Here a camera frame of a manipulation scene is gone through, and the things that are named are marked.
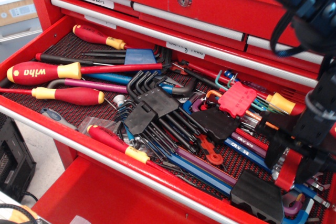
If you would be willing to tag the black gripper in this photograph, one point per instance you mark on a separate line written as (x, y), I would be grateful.
(315, 157)

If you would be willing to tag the red bit holder with bits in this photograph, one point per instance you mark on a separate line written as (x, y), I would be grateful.
(285, 177)

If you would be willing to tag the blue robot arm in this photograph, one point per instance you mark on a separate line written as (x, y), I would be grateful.
(306, 25)

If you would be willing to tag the black holder front right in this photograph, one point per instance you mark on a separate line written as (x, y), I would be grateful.
(259, 198)

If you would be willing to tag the orange plastic key holder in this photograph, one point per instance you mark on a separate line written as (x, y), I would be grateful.
(208, 148)

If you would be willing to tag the red hex key holder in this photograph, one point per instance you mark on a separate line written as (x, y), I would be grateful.
(237, 99)

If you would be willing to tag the black holder centre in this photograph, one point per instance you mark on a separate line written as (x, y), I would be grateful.
(219, 125)

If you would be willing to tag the black hex key set holder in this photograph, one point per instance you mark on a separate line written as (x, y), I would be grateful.
(151, 106)

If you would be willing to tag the blue hex key holder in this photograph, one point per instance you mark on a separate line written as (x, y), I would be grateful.
(139, 56)

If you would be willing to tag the black red drawer liner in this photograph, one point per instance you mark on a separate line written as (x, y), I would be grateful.
(125, 190)

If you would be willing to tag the orange long hex key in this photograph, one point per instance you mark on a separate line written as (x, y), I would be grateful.
(250, 114)

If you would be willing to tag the blue CR-V hex key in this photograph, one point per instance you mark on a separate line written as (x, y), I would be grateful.
(260, 162)

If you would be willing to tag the purple CR-V hex key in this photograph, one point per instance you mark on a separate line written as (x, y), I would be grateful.
(262, 153)

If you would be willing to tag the red yellow screwdriver right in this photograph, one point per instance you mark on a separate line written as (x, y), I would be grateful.
(312, 122)

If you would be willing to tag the red tool chest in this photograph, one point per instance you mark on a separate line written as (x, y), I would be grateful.
(177, 111)

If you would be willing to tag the white cutting tools label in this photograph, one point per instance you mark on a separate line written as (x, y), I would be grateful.
(185, 50)

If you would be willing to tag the blue long hex key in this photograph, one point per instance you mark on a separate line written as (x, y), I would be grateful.
(120, 79)

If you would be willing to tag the red yellow screwdriver front left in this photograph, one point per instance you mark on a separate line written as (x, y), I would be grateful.
(77, 95)

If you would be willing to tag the red yellow screwdriver back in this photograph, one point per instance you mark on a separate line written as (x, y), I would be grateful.
(92, 35)

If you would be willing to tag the white markers label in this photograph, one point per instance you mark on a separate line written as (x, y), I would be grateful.
(104, 3)

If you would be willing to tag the black screwdriver red tip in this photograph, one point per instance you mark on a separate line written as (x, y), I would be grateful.
(84, 62)

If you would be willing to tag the black computer case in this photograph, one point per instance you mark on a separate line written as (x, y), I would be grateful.
(17, 164)

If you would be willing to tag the large wiha red yellow screwdriver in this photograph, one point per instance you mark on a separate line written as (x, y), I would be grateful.
(33, 73)

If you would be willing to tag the grey blue tool handle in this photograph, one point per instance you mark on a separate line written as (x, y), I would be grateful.
(56, 117)

